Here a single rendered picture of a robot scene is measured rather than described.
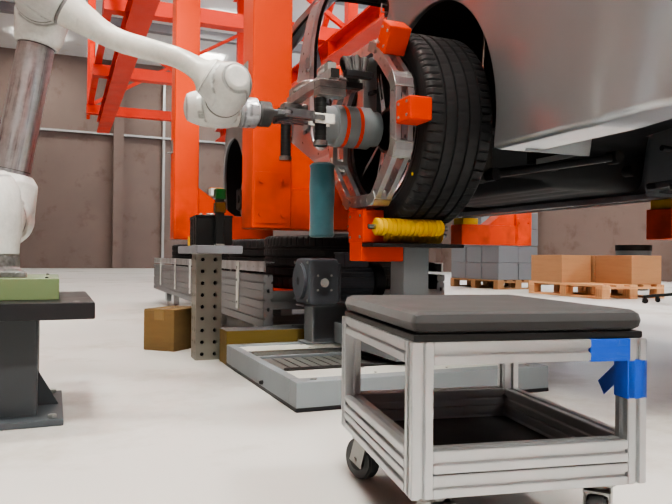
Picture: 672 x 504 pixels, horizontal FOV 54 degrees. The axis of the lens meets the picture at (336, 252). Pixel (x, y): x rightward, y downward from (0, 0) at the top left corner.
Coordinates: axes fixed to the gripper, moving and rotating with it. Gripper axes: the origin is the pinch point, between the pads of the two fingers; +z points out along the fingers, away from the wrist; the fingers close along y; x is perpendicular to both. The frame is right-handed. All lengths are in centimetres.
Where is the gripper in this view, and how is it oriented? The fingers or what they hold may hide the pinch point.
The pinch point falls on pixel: (322, 119)
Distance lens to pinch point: 204.9
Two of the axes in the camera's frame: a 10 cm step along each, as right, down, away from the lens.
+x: 0.1, -10.0, 0.1
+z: 9.2, 0.1, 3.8
